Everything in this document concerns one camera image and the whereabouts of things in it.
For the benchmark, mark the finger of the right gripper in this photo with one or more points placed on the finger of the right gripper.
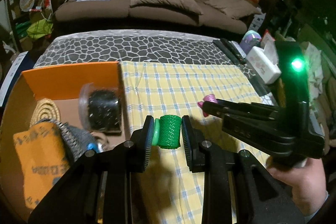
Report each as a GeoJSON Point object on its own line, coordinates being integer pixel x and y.
{"type": "Point", "coordinates": [246, 110]}
{"type": "Point", "coordinates": [276, 138]}

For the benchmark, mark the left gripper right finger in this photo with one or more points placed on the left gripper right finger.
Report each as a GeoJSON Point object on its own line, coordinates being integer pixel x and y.
{"type": "Point", "coordinates": [196, 153]}

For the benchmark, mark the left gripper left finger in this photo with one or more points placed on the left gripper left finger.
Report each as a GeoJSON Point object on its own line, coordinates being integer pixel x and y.
{"type": "Point", "coordinates": [138, 148]}

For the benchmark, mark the green hair roller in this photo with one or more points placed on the green hair roller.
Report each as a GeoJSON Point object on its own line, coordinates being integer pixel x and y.
{"type": "Point", "coordinates": [166, 133]}

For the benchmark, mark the person's right hand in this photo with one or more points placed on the person's right hand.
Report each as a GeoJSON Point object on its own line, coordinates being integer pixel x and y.
{"type": "Point", "coordinates": [308, 184]}

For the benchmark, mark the yellow plaid tablecloth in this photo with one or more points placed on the yellow plaid tablecloth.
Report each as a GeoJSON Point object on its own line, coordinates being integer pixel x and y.
{"type": "Point", "coordinates": [171, 193]}

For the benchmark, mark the clear jar black contents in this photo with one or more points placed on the clear jar black contents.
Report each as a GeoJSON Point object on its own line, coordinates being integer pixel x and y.
{"type": "Point", "coordinates": [100, 109]}

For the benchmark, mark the black remote control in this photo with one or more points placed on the black remote control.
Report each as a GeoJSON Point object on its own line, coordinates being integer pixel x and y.
{"type": "Point", "coordinates": [230, 51]}

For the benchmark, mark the white tissue box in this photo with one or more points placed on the white tissue box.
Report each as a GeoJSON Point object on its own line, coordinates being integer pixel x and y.
{"type": "Point", "coordinates": [268, 72]}

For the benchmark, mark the grey knitted sock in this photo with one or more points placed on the grey knitted sock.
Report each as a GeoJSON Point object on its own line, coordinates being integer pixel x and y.
{"type": "Point", "coordinates": [76, 141]}

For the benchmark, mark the orange cardboard box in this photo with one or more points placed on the orange cardboard box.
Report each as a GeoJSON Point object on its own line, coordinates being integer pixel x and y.
{"type": "Point", "coordinates": [60, 83]}

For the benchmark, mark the orange knitted sock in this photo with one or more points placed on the orange knitted sock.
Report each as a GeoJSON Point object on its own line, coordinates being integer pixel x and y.
{"type": "Point", "coordinates": [43, 160]}

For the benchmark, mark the navy white cardboard box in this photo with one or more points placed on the navy white cardboard box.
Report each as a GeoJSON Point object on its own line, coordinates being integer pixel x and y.
{"type": "Point", "coordinates": [10, 76]}

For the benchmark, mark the green plastic bag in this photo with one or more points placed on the green plastic bag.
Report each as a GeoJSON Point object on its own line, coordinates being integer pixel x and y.
{"type": "Point", "coordinates": [40, 29]}

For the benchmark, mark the round cookie tin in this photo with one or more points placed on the round cookie tin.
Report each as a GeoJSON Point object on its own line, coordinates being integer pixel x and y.
{"type": "Point", "coordinates": [26, 5]}

